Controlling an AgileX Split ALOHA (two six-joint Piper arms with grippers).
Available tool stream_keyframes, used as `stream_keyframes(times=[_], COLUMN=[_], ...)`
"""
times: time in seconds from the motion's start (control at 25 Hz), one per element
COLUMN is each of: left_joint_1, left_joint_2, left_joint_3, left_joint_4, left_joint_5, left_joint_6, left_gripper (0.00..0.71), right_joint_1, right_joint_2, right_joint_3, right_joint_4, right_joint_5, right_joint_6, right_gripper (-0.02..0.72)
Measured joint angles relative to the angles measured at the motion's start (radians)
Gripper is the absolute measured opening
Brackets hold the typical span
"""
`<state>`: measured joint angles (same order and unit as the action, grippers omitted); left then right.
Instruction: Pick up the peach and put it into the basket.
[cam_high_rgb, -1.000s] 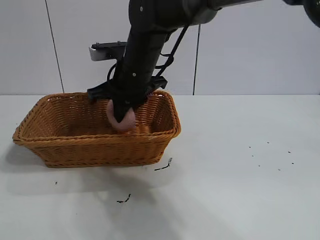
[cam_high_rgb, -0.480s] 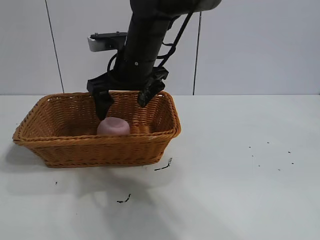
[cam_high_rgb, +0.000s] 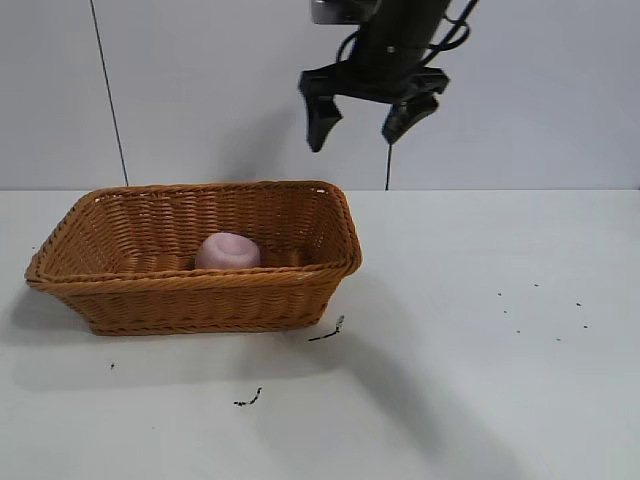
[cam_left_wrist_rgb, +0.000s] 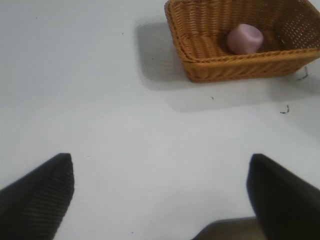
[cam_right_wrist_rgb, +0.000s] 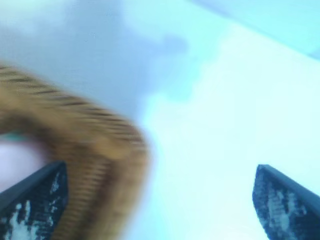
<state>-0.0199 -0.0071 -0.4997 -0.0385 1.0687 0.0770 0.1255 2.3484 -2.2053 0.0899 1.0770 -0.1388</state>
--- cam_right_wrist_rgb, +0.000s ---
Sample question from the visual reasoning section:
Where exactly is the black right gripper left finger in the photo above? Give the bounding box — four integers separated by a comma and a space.
0, 161, 69, 240

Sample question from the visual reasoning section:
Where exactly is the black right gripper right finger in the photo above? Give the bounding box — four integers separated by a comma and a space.
252, 164, 320, 240

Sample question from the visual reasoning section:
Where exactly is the pink peach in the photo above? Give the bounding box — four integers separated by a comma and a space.
0, 142, 50, 193

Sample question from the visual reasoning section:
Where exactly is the brown wicker basket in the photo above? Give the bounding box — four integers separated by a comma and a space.
0, 65, 153, 240

